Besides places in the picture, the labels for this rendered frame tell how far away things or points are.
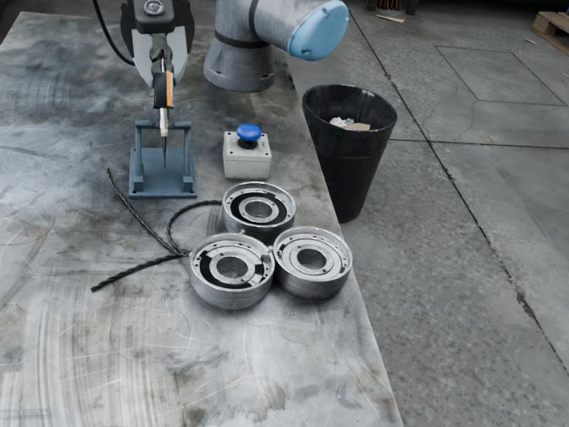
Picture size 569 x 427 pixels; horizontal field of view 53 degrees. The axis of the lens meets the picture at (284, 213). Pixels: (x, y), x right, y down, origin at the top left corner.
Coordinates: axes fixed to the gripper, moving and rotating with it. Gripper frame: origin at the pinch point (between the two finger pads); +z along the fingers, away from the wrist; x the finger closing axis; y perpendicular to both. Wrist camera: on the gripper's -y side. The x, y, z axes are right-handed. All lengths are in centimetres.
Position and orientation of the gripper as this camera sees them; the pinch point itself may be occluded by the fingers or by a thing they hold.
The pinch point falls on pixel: (163, 80)
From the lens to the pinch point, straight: 84.9
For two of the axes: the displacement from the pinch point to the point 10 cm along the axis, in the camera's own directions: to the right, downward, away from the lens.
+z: -0.4, 7.7, 6.4
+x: -9.7, 1.4, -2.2
